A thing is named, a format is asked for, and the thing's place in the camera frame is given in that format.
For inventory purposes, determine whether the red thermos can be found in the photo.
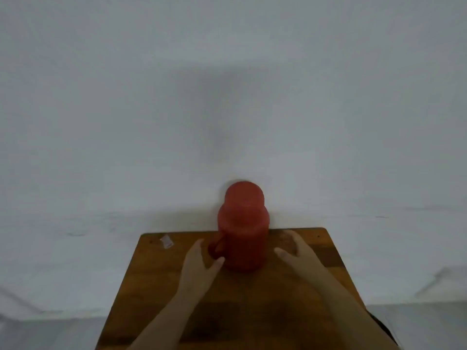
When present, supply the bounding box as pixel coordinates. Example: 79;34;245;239
207;204;270;272

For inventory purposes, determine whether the person's left forearm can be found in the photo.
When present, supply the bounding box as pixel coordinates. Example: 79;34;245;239
126;291;205;350

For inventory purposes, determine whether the person's right hand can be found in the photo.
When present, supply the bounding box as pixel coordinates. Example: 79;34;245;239
273;230;332;300

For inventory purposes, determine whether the person's left hand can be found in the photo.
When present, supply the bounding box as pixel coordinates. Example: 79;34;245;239
178;238;225;302

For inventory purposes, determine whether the small wooden side table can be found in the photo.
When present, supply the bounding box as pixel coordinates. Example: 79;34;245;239
95;227;367;350

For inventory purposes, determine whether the person's right forearm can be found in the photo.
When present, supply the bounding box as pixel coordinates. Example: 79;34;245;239
315;280;400;350

